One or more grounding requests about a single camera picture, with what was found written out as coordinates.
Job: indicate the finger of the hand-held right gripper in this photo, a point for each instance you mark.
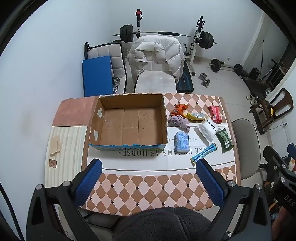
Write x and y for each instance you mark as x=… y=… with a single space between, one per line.
x=274 y=157

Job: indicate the silver dumbbell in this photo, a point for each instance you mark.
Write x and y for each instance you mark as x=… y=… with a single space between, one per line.
x=206 y=83
x=203 y=76

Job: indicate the grey tufted chair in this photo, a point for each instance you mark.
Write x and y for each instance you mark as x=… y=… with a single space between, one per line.
x=104 y=49

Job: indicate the cardboard box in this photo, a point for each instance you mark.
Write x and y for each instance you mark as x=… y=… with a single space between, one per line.
x=129 y=122

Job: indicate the orange snack packet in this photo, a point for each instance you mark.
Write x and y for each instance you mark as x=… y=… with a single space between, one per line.
x=179 y=110

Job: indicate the white puffer jacket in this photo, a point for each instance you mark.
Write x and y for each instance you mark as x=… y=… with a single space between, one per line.
x=159 y=52

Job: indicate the blue tissue pack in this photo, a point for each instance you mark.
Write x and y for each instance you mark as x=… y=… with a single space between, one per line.
x=182 y=141

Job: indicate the barbell with black plates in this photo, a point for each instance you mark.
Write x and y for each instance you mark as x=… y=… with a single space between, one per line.
x=126 y=33

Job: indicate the purple cloth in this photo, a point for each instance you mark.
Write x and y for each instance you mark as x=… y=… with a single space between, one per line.
x=179 y=121

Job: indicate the dark wooden chair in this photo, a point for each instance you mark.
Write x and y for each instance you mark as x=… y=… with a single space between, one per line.
x=281 y=102

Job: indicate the torn beige paper piece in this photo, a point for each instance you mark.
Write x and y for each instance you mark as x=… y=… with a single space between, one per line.
x=55 y=146

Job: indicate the yellow tag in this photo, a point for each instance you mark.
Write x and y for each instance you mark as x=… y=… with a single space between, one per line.
x=272 y=112

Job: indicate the yellow packet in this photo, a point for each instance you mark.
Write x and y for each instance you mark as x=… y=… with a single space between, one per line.
x=196 y=116

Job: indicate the small brown label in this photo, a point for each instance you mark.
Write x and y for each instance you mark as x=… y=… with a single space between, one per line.
x=53 y=163

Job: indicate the white shoes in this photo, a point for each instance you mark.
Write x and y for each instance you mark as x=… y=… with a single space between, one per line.
x=251 y=99

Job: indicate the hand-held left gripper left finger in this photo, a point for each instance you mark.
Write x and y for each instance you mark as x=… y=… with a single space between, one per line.
x=89 y=180

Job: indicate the green packet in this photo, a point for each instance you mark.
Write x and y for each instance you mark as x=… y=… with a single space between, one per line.
x=224 y=140

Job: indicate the blue mat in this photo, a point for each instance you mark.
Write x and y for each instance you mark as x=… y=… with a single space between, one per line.
x=97 y=76

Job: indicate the checkered tablecloth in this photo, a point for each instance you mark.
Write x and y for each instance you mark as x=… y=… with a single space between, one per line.
x=148 y=187

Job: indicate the long blue packet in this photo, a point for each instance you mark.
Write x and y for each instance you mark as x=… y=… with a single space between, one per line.
x=204 y=154

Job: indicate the dark exercise equipment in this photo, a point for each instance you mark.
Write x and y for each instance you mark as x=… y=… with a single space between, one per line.
x=259 y=84

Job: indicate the black weight bench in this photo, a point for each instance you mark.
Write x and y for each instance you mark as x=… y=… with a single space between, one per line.
x=185 y=81

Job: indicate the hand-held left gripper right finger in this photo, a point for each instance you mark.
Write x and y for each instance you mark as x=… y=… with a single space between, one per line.
x=210 y=183

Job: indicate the short barbell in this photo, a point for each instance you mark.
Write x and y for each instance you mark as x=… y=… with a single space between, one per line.
x=215 y=64

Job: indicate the red flowered packet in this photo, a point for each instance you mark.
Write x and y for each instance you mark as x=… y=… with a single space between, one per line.
x=215 y=114

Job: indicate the white chair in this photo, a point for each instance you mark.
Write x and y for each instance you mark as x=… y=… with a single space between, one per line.
x=155 y=81

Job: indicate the dark fleece clothing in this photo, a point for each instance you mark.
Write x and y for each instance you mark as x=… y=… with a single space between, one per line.
x=161 y=224

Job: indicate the white packet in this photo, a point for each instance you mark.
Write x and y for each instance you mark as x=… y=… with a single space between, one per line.
x=208 y=129

